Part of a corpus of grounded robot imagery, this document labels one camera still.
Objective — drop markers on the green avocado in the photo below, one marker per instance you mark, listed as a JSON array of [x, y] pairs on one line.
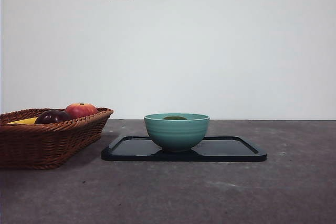
[[174, 118]]

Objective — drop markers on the teal ceramic bowl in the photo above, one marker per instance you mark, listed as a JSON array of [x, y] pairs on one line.
[[176, 134]]

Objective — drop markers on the black rectangular tray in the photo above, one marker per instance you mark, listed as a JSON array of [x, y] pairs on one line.
[[231, 150]]

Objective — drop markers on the red yellow apple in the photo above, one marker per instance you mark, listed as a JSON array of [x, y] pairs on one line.
[[81, 110]]

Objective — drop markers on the dark red plum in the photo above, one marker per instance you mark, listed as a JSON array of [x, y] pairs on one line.
[[52, 117]]

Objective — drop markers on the brown wicker basket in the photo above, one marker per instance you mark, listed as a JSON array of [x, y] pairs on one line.
[[39, 145]]

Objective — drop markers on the yellow banana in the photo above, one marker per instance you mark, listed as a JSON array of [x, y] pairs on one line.
[[25, 121]]

